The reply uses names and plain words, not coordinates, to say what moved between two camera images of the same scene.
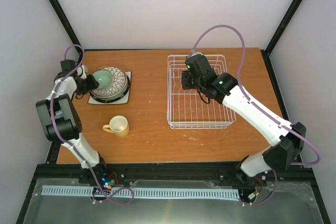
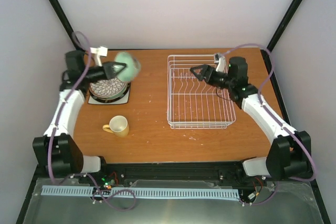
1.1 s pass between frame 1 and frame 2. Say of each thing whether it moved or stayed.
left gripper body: moved
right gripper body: moved
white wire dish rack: stayed
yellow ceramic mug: stayed
